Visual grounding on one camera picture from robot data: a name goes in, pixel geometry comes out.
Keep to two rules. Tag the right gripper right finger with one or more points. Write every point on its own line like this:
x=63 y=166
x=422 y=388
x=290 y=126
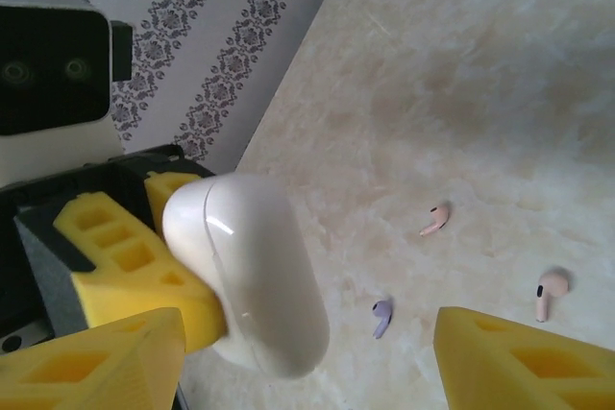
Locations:
x=528 y=371

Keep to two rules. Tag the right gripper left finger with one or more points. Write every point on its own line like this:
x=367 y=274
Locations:
x=72 y=367

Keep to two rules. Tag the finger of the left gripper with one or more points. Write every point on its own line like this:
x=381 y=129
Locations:
x=125 y=295
x=161 y=189

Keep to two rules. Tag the pink earbud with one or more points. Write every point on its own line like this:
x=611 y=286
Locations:
x=435 y=220
x=551 y=287

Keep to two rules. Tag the white earbud charging case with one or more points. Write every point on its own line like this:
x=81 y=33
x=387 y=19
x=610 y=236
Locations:
x=250 y=261

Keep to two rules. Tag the purple earbud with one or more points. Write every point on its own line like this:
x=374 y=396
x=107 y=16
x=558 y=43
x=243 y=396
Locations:
x=383 y=314

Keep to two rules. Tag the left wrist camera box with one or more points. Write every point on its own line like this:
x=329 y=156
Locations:
x=48 y=69

